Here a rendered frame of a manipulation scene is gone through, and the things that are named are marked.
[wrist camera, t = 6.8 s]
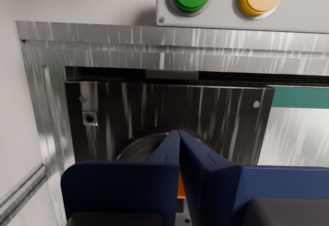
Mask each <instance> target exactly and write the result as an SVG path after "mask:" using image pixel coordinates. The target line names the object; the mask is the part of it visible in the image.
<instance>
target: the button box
mask: <svg viewBox="0 0 329 226"><path fill-rule="evenodd" d="M156 26H158V27H180V28H202V29H224V30H246V31H269V32H291V33H313V34H329V0H281V1H280V3H279V4H278V5H277V6H276V7H275V8H274V9H273V10H271V11H269V12H267V13H264V14H261V15H252V14H249V13H248V12H246V11H245V10H244V9H243V7H242V5H241V2H240V0H208V2H207V3H206V4H205V5H204V6H203V7H202V8H201V9H199V10H197V11H194V12H186V11H183V10H181V9H180V8H179V7H178V6H177V5H176V4H175V3H174V1H173V0H156Z"/></svg>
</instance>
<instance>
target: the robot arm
mask: <svg viewBox="0 0 329 226"><path fill-rule="evenodd" d="M179 172H181V177H182V182H183V186H184V191H185V195H186V199H187V204H188V210H189V214H190V219H191V224H192V226H329V168H328V167H312V166H276V165H239V164H238V165H237V164H235V163H233V162H231V161H230V160H228V159H226V158H224V157H222V156H221V155H219V154H218V153H216V152H215V151H213V150H212V149H210V148H209V147H207V146H206V145H204V144H203V143H201V142H200V141H199V140H197V139H196V138H194V137H193V136H191V135H190V134H188V133H187V132H185V131H184V130H179V131H177V130H172V131H171V132H170V133H169V134H168V135H167V136H166V138H165V139H164V140H163V141H162V142H161V144H160V145H159V146H158V147H157V148H156V150H155V151H154V152H153V153H152V154H151V155H150V156H149V157H148V158H147V159H145V160H144V161H143V162H130V161H93V160H87V161H81V162H78V163H75V164H73V165H71V166H70V167H68V168H67V169H66V170H65V171H64V172H63V174H62V176H61V180H60V185H61V191H62V197H63V203H64V209H65V214H66V220H67V224H66V226H175V219H176V207H177V196H178V184H179Z"/></svg>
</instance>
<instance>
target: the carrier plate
mask: <svg viewBox="0 0 329 226"><path fill-rule="evenodd" d="M64 86H65V93H66V100H67V107H68V115H69V122H70V131H71V138H72V146H73V153H74V160H75V163H78V162H81V161H87V160H93V161H115V159H116V157H117V154H118V152H119V151H120V149H121V148H122V146H123V145H124V144H125V143H126V142H127V141H128V140H129V139H130V138H131V137H133V136H134V135H136V134H137V133H139V132H141V131H143V130H145V129H148V128H151V127H156V126H180V127H184V128H187V129H190V130H193V131H195V132H197V133H198V134H200V135H201V136H203V137H204V138H205V139H206V140H207V141H208V142H209V143H210V144H211V145H212V147H213V148H214V150H215V152H216V153H218V154H219V155H221V156H222V157H224V158H226V159H228V160H230V161H231V162H233V163H235V164H237V165H238V164H239V165H257V164H258V162H259V156H260V152H261V148H262V144H263V140H264V136H265V131H266V127H267V123H268V119H269V114H270V110H271V106H272V102H273V98H274V93H275V88H273V87H270V86H267V85H254V84H226V83H198V82H170V81H141V80H113V79H85V78H72V79H68V80H65V81H64ZM86 109H88V110H99V114H100V123H99V124H98V125H96V126H93V125H84V123H83V114H82V112H83V111H85V110H86Z"/></svg>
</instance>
